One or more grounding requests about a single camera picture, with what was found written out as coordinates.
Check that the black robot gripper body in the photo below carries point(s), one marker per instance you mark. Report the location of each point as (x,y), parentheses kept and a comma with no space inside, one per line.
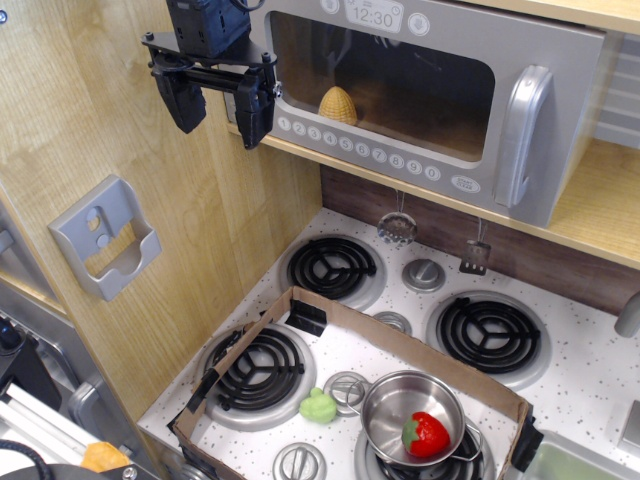
(205,34)

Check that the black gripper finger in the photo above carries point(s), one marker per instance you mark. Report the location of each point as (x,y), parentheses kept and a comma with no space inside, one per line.
(254,110)
(183,99)

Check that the yellow beehive toy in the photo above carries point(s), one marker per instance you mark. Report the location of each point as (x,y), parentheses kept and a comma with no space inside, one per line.
(337,105)

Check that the black back left burner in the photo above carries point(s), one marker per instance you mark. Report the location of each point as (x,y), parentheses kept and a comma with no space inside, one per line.
(334,267)

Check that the hanging silver skimmer spoon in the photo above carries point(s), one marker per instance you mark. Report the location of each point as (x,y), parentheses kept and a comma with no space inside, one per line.
(397,228)

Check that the silver back stove knob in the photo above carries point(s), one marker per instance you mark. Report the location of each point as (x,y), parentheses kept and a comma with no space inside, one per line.
(423,276)

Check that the silver stove knob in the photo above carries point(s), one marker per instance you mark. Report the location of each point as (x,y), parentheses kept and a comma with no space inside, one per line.
(299,461)
(423,276)
(348,389)
(395,321)

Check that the silver middle stove knob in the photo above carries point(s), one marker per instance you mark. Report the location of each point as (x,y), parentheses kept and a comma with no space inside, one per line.
(395,321)

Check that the black front left burner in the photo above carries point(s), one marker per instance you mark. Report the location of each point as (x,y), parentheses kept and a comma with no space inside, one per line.
(268,372)

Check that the hanging silver spatula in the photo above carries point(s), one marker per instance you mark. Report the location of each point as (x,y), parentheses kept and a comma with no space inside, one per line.
(475,258)

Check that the silver centre stove knob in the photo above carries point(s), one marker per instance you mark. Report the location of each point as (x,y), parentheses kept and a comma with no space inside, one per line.
(348,389)

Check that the green toy vegetable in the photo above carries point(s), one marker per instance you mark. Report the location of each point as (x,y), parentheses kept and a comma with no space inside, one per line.
(318,407)

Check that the small steel pot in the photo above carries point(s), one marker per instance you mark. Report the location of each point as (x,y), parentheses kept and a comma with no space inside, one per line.
(390,402)

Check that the black back right burner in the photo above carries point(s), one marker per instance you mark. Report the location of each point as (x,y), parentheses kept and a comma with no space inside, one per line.
(489,335)

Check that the silver front stove knob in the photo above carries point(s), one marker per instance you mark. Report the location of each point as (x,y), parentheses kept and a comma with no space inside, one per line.
(299,461)

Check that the brown cardboard barrier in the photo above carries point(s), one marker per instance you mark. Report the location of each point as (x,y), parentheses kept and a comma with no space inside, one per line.
(218,445)

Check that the orange object bottom left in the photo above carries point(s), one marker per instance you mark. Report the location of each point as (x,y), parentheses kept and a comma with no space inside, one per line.
(100,457)

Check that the red toy strawberry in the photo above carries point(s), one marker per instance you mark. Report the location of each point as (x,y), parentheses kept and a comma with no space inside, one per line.
(424,436)

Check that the grey toy faucet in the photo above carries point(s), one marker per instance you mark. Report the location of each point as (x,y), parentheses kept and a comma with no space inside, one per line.
(627,323)

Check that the green toy sink basin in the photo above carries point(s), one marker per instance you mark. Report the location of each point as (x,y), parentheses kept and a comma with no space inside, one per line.
(558,458)

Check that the grey wall phone holder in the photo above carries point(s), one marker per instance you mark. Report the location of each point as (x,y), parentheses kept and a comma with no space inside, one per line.
(93,223)

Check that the grey oven door handle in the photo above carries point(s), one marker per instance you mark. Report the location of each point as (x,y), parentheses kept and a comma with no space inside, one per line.
(86,408)

